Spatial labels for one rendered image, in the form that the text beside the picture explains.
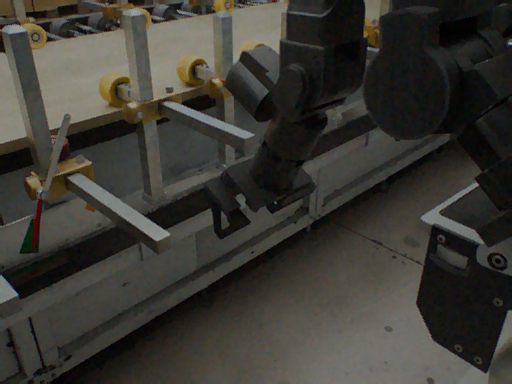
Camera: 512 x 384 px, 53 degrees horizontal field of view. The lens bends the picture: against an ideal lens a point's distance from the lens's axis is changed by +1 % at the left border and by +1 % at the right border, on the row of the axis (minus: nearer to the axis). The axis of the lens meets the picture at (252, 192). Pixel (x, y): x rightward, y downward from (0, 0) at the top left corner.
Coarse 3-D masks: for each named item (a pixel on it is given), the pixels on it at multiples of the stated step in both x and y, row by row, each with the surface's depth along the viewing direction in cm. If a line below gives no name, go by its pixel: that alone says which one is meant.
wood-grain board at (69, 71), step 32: (160, 32) 206; (192, 32) 206; (256, 32) 206; (0, 64) 165; (64, 64) 165; (96, 64) 166; (160, 64) 166; (0, 96) 138; (64, 96) 138; (96, 96) 139; (192, 96) 145; (0, 128) 119
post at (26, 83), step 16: (16, 32) 91; (16, 48) 92; (16, 64) 93; (32, 64) 95; (16, 80) 95; (32, 80) 96; (32, 96) 97; (32, 112) 98; (32, 128) 99; (48, 128) 101; (32, 144) 101; (48, 144) 102; (48, 160) 104; (48, 208) 109
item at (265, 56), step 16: (256, 48) 57; (240, 64) 57; (256, 64) 55; (272, 64) 55; (240, 80) 57; (256, 80) 56; (272, 80) 53; (288, 80) 48; (304, 80) 47; (240, 96) 58; (256, 96) 56; (272, 96) 52; (288, 96) 49; (304, 96) 48; (256, 112) 57; (288, 112) 51; (304, 112) 51; (320, 112) 53
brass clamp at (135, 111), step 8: (160, 96) 118; (168, 96) 118; (176, 96) 120; (128, 104) 114; (136, 104) 114; (144, 104) 114; (152, 104) 116; (128, 112) 114; (136, 112) 114; (144, 112) 115; (152, 112) 117; (128, 120) 116; (136, 120) 115; (144, 120) 116; (152, 120) 117
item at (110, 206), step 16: (80, 176) 107; (80, 192) 104; (96, 192) 101; (96, 208) 101; (112, 208) 96; (128, 208) 96; (128, 224) 92; (144, 224) 91; (144, 240) 90; (160, 240) 87
